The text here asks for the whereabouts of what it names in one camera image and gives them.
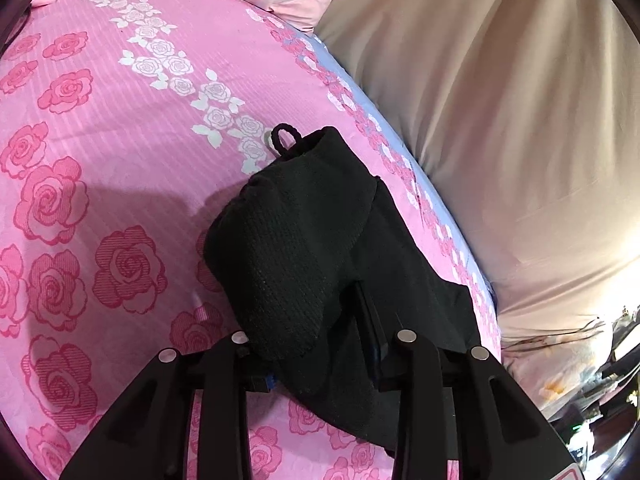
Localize floral curtain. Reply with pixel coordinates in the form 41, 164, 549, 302
500, 317, 618, 413

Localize pink rose bedsheet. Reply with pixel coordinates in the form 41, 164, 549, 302
0, 0, 506, 480

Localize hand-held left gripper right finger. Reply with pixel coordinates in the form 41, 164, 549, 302
350, 280, 586, 480

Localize black pants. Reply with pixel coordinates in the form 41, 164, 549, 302
202, 125, 477, 453

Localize beige cloth drape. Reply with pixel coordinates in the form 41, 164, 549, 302
315, 0, 640, 346

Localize dark clutter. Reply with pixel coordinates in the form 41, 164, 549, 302
550, 305, 640, 463

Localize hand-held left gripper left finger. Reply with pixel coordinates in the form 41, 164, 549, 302
59, 331, 281, 480

